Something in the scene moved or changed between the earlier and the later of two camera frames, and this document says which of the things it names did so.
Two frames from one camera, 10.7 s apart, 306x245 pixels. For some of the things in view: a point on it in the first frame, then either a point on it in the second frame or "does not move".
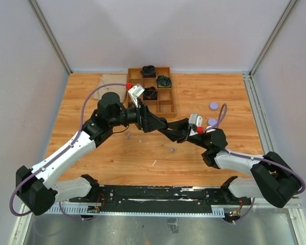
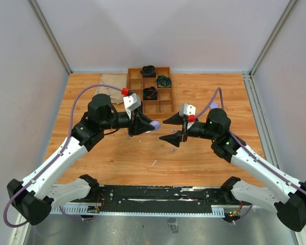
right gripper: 183,134 → 175,138
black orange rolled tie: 150,93 does not move
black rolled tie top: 148,71 does not move
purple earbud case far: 213,105 does not move
